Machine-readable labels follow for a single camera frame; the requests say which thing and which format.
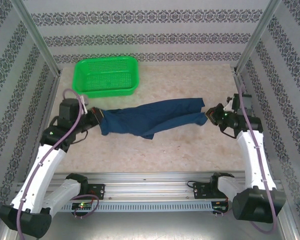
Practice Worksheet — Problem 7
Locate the green plastic basket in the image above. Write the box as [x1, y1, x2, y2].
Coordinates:
[72, 56, 140, 100]

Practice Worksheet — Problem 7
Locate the dark blue t-shirt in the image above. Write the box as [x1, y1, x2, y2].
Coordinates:
[99, 97, 207, 141]

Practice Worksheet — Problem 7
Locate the grey metal sheet panel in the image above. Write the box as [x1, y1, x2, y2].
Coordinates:
[4, 199, 298, 240]

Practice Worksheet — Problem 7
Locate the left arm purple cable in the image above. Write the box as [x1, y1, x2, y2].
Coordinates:
[16, 87, 100, 240]

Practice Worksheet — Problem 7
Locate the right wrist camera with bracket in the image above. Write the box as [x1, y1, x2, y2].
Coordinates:
[223, 93, 253, 117]

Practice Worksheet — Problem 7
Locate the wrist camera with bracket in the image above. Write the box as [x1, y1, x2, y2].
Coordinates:
[223, 93, 253, 117]
[59, 94, 90, 121]

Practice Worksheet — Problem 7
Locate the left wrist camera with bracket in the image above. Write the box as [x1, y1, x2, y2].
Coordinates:
[59, 94, 90, 121]

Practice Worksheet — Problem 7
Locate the aluminium side rail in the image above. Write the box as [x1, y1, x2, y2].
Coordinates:
[233, 71, 275, 180]
[24, 72, 62, 182]

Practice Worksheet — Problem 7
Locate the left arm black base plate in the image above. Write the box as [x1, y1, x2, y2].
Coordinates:
[77, 183, 106, 201]

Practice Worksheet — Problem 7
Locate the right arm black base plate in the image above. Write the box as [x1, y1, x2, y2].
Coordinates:
[192, 181, 231, 200]

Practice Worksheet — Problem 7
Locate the aluminium mounting rail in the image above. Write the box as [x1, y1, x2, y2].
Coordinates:
[13, 171, 283, 201]

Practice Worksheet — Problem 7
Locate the aluminium frame post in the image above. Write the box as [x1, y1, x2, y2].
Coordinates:
[11, 0, 62, 76]
[236, 0, 283, 73]

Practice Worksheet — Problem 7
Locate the slotted grey cable duct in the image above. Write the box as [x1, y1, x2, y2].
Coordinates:
[59, 201, 213, 213]

